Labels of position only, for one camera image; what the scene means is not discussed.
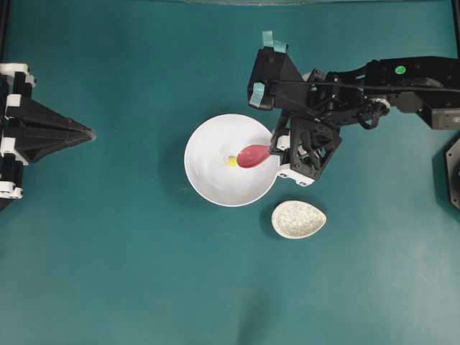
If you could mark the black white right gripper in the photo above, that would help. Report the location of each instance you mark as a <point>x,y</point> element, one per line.
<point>304,148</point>

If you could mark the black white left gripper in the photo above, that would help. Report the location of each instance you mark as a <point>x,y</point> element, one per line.
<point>18,151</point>

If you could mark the red plastic spoon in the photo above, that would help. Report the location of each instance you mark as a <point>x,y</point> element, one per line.
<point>252,155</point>

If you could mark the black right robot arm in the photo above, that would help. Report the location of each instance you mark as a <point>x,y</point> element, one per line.
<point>316,107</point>

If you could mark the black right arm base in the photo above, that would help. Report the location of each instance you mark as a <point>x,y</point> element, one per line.
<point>446,177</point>

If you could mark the yellow hexagonal prism block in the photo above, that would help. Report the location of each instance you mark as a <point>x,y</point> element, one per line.
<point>232,161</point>

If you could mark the white round bowl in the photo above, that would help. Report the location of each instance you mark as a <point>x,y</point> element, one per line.
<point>206,161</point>

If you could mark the speckled egg-shaped dish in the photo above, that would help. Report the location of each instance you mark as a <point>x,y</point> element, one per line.
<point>297,219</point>

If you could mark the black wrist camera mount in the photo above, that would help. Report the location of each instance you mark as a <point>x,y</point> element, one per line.
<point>275,82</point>

